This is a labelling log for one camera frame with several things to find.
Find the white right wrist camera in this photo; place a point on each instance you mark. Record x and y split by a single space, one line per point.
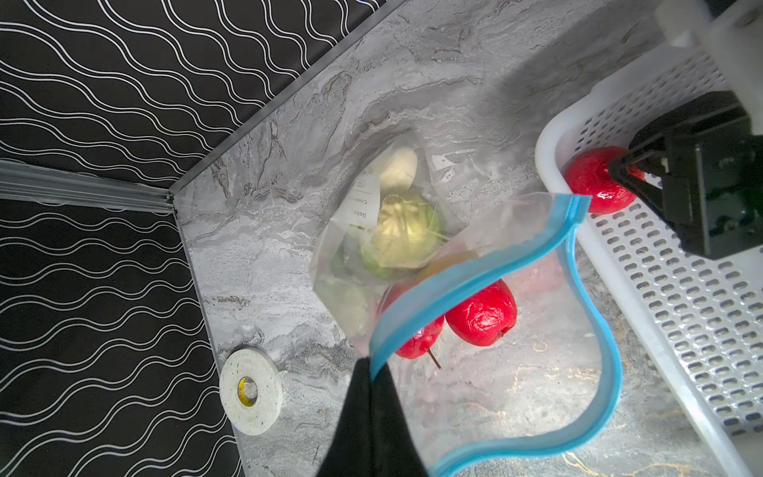
730 32

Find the clear blue-zip bag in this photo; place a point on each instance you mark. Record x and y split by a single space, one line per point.
549 385

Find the white toy radish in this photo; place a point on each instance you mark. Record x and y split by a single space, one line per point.
395 169

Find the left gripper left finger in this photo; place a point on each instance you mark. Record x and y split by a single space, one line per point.
351 450

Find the red toy fruit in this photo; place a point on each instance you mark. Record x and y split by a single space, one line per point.
424 339
486 317

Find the white tape roll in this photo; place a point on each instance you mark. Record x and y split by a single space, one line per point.
251 391

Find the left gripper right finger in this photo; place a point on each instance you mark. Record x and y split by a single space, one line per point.
394 453

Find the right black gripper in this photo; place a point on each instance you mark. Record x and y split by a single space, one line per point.
699 169

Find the small red toy apple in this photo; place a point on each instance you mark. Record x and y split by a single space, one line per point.
588 175

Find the green toy cabbage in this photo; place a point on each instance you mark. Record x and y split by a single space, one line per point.
407 234

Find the white plastic perforated basket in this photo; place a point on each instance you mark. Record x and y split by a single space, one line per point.
699 319

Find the red toy fruit front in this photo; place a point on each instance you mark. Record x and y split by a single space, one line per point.
424 339

